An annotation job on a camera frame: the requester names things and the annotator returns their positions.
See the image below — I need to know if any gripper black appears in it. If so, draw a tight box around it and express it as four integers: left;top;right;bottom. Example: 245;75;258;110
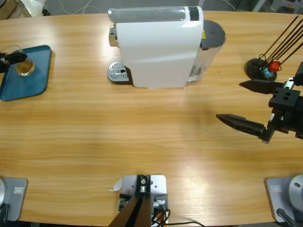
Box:
0;52;28;74
215;79;303;145

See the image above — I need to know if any clear drinking glass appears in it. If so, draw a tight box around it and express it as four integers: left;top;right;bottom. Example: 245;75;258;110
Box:
0;44;36;77

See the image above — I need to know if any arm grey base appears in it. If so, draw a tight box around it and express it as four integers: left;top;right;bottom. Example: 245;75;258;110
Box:
264;174;303;224
0;177;29;222

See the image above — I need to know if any red coffee capsule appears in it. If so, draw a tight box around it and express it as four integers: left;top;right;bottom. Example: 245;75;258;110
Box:
269;61;282;73

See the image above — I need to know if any white capsule coffee machine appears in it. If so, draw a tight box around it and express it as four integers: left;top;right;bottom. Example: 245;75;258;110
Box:
107;6;205;90

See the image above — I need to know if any teal plastic tray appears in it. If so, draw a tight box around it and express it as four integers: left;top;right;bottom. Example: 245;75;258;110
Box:
0;44;52;102

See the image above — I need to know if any black capsule holder with rods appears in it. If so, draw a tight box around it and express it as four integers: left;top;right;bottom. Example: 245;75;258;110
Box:
245;15;303;82

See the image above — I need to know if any brown cardboard box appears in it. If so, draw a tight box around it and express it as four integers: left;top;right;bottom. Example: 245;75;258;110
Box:
0;0;32;21

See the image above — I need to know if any white plastic bag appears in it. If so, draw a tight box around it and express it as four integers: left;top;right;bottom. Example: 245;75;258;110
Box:
20;0;47;15

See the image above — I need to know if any clear water tank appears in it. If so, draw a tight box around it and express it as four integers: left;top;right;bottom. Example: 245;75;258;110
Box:
187;20;226;83

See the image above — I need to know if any white plastic stool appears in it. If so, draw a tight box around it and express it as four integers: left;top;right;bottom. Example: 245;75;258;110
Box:
250;0;303;14

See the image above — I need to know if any white paper tab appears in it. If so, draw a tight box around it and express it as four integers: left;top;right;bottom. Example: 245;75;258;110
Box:
108;178;123;192

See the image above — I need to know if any white thin cable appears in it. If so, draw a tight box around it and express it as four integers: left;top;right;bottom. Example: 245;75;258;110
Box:
58;0;107;15
222;0;237;11

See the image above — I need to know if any black base cable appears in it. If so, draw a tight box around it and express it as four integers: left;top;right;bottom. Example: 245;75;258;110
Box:
0;203;11;222
276;208;297;227

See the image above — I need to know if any white mount block dark post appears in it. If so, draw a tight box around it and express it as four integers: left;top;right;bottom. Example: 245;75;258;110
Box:
108;174;170;227

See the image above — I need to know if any black mount cable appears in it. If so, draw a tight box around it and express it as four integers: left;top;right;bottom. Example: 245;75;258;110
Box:
151;208;204;227

